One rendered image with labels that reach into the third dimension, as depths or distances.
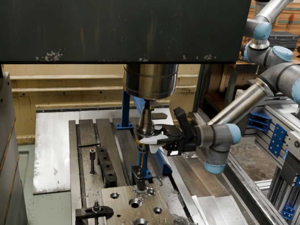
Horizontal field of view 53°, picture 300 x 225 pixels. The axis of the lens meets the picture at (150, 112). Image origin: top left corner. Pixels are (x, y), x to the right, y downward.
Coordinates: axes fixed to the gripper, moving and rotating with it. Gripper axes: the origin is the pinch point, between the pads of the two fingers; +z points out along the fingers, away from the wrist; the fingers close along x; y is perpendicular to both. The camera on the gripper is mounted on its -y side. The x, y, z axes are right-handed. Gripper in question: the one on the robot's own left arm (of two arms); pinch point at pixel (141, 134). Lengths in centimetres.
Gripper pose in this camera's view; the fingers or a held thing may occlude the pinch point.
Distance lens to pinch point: 97.7
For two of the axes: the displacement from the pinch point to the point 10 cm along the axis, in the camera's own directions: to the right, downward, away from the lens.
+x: -2.5, -4.7, 8.5
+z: -9.6, 0.4, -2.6
